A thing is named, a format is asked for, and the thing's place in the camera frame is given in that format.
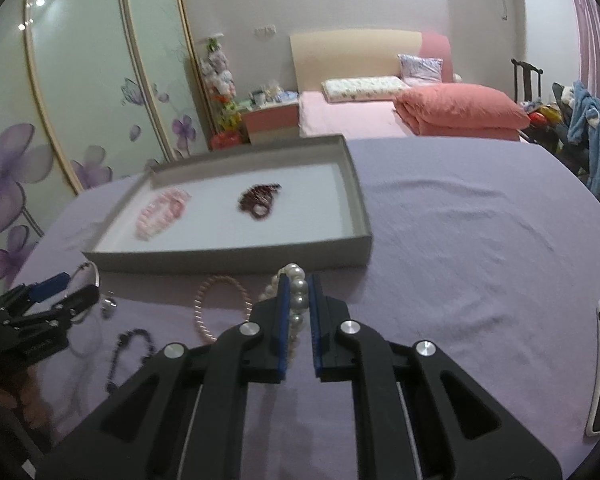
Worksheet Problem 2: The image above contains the beige and pink headboard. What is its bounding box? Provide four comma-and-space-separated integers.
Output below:
290, 30, 453, 93

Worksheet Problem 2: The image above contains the white pearl bracelet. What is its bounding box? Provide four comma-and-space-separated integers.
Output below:
259, 262, 310, 361

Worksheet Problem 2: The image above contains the white floral pillow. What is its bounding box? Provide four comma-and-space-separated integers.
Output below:
322, 76, 406, 103

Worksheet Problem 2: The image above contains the purple tablecloth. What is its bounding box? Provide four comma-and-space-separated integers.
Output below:
10, 135, 600, 480

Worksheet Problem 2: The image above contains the small purple patterned pillow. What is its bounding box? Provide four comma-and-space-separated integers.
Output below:
397, 53, 443, 82

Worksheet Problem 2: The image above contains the black bead bracelet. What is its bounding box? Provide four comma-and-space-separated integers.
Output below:
105, 328, 158, 395

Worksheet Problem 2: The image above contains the bed with pink sheet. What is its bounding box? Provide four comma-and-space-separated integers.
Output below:
299, 89, 522, 142

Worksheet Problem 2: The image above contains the floral sliding door wardrobe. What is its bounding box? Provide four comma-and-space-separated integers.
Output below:
0, 0, 216, 311

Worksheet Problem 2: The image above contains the pink nightstand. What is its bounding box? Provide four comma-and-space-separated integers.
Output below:
241, 101, 301, 145

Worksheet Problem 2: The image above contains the red basket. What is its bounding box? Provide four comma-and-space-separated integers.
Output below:
210, 131, 242, 150

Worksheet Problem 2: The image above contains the folded salmon quilt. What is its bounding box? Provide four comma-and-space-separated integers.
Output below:
394, 83, 531, 137

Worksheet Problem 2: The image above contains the grey cardboard tray box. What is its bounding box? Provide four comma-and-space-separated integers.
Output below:
81, 134, 373, 275

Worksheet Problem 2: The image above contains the pink chunky bead bracelet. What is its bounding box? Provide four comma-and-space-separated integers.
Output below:
136, 187, 191, 241

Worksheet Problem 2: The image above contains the thin pink pearl bracelet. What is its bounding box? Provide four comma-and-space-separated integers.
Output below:
194, 275, 253, 345

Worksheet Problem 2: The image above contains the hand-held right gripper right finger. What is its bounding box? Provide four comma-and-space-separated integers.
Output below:
307, 272, 563, 480

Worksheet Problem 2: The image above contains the dark red bead bracelet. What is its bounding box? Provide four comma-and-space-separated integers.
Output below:
237, 183, 282, 222

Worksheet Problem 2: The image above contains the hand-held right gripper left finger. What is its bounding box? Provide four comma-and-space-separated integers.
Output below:
35, 274, 288, 480

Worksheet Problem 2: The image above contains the clear tube of plush toys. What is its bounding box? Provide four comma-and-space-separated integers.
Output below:
198, 35, 243, 136

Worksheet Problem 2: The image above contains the thin silver bangle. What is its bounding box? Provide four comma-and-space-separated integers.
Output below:
67, 261, 102, 323

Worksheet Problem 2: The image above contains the dark seat frame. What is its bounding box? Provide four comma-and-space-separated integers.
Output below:
522, 82, 588, 173

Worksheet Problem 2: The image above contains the person's left hand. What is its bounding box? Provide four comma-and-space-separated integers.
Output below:
0, 367, 47, 442

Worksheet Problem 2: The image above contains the dark wooden chair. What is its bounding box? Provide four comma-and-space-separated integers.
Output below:
511, 58, 544, 106

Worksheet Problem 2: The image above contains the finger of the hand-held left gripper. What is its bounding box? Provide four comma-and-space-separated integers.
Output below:
10, 284, 101, 333
0, 272, 72, 313

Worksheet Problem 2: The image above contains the pile of colourful toys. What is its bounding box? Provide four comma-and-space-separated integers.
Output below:
522, 101, 565, 129

